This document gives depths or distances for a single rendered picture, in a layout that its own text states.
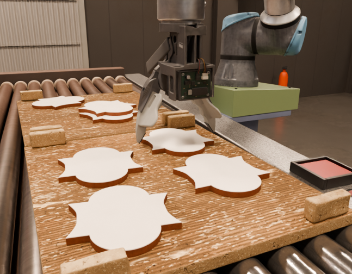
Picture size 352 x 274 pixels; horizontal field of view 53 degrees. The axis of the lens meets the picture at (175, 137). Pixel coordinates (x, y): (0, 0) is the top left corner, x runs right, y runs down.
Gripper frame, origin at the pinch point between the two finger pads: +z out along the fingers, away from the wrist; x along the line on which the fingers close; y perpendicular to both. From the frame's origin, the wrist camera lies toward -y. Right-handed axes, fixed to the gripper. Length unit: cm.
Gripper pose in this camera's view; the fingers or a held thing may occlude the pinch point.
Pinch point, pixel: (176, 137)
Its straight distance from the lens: 64.6
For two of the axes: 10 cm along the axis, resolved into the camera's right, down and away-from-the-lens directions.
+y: 4.2, 3.0, -8.6
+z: 0.0, 9.4, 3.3
